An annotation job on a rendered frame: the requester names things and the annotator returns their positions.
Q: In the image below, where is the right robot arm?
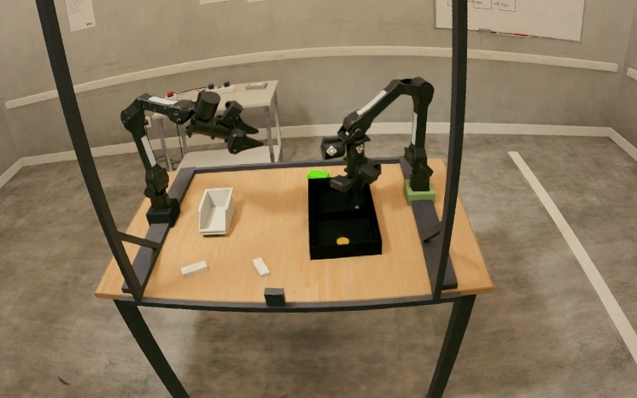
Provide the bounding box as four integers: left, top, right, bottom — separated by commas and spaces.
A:
320, 77, 434, 192

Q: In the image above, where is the green rectangular block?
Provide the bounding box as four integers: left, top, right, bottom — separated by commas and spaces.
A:
307, 170, 330, 179

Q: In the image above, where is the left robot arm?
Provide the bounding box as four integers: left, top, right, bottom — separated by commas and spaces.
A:
120, 90, 243, 212

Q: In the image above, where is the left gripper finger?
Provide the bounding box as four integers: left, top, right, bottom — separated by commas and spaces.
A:
236, 115, 259, 135
237, 131, 263, 153

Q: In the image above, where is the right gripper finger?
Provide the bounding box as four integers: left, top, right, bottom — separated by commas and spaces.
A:
348, 183, 359, 199
356, 177, 365, 195

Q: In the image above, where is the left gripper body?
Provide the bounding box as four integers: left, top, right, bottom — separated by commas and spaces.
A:
208, 115, 243, 155

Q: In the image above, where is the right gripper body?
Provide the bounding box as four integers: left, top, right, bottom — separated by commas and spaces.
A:
330, 155, 377, 192

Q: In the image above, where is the white open box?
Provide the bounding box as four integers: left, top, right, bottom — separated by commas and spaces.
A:
198, 187, 235, 235

